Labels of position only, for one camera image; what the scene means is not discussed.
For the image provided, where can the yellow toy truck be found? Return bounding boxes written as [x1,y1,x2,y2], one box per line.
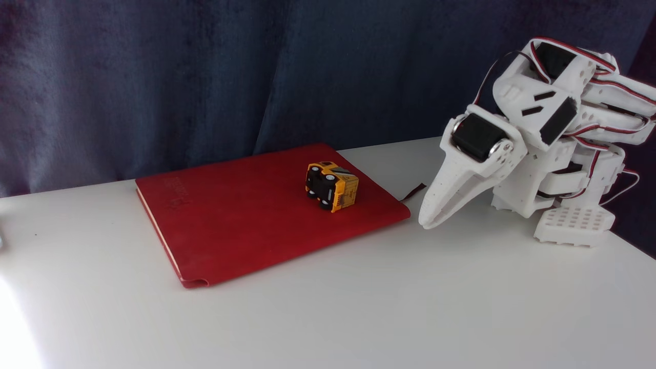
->
[305,161,359,213]

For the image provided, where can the red notebook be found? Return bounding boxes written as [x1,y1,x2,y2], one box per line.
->
[135,142,412,289]

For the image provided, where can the dark red bookmark ribbon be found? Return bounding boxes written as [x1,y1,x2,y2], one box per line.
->
[400,183,427,202]

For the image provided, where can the dark blue curtain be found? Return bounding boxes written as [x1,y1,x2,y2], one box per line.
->
[0,0,656,259]

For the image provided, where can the thin white red cable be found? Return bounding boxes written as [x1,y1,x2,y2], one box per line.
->
[599,168,641,207]

